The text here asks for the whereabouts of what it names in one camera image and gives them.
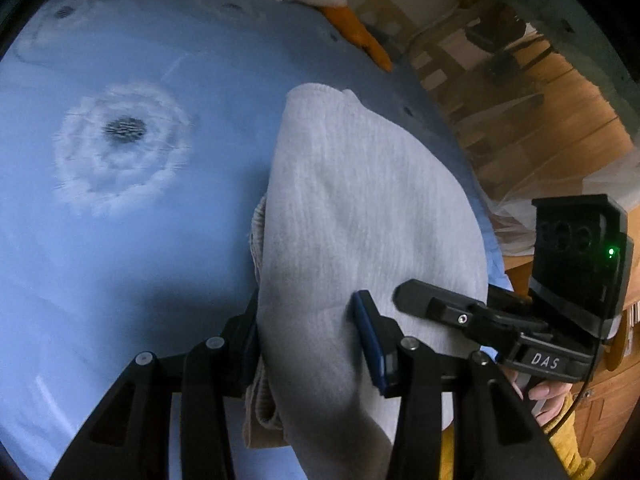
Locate wooden bed frame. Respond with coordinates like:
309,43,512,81
345,0,640,467

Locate white mosquito net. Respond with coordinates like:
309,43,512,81
477,145,640,261

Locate grey pants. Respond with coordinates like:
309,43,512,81
242,82,494,480

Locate yellow fleece clothing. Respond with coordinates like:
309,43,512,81
440,422,457,480

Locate dark blurred object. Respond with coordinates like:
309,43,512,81
465,7,537,87

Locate person's right hand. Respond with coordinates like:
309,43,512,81
500,365,574,425

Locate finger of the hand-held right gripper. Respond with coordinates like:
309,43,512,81
394,280,523,348

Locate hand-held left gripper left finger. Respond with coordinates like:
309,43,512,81
50,290,262,480

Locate black cable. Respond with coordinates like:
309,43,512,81
570,247,626,405

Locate person's right forearm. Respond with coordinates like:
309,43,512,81
541,394,599,480

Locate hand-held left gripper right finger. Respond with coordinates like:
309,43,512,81
350,290,572,480

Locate blue floral quilt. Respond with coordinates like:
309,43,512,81
0,0,516,480

